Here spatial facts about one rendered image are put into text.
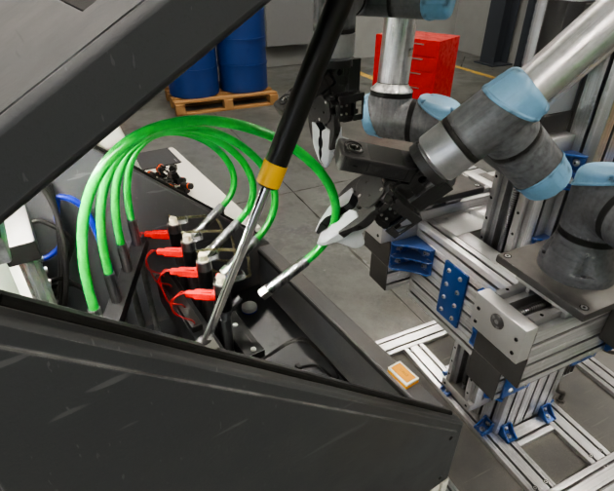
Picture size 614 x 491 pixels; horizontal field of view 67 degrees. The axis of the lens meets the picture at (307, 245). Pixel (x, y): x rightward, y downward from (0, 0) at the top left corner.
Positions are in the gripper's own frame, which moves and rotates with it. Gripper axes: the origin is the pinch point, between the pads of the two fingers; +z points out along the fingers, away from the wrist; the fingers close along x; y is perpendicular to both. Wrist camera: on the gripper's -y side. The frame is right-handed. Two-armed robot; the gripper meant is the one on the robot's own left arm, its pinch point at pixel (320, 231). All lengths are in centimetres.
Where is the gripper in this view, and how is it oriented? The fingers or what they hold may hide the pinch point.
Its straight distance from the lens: 73.8
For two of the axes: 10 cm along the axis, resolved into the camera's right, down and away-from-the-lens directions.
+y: 7.1, 4.6, 5.3
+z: -7.0, 5.3, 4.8
